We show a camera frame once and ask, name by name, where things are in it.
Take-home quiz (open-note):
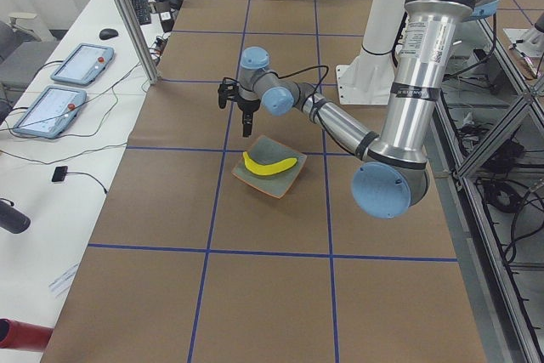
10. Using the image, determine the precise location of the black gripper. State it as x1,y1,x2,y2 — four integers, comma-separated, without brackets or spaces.
236,97,260,138

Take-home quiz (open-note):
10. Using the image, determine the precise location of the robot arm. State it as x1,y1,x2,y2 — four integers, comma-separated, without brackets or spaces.
239,0,498,218

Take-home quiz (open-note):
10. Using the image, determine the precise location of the grey square plate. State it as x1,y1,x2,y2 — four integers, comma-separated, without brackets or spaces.
232,135,307,199

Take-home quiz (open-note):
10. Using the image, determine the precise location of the black keyboard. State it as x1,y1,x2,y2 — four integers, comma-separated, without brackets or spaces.
130,0,151,26

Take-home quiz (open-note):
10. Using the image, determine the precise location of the black computer mouse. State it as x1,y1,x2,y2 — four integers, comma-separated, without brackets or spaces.
99,28,119,41

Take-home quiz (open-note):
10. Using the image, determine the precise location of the upper teach pendant tablet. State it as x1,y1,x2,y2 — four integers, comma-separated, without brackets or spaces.
50,43,115,86

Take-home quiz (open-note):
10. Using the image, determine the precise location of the teach pendant tablet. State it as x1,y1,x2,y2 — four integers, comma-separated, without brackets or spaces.
50,43,115,86
12,86,87,139

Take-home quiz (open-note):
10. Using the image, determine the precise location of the small black box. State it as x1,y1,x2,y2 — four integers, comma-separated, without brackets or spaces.
51,166,68,183

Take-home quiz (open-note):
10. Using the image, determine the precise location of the lower teach pendant tablet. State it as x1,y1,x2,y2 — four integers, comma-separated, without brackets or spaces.
12,86,87,139

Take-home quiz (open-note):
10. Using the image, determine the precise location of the red cylinder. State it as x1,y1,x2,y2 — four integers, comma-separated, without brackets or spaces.
1,318,54,352

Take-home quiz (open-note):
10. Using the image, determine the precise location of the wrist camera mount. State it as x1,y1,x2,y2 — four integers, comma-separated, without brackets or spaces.
218,77,239,109

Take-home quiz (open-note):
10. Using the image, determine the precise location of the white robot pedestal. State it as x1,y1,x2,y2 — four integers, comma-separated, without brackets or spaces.
336,0,405,105

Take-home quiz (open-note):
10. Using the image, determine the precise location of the aluminium frame post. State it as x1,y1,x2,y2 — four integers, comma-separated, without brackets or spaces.
114,0,159,85

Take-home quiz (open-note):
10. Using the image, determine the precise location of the black handle grip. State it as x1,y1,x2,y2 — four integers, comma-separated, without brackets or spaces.
0,199,31,234

